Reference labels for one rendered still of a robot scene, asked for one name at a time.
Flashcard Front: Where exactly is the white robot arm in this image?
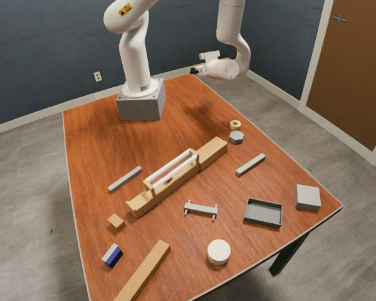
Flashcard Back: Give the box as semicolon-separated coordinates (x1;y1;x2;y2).
103;0;251;98

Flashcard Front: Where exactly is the beige roll of masking tape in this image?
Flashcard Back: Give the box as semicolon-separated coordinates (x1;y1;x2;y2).
230;120;241;131

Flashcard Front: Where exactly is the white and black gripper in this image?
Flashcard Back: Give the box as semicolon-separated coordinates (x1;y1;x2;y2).
190;65;207;77

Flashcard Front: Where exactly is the long tan wooden bar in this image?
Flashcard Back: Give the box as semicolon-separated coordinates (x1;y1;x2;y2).
114;240;171;301

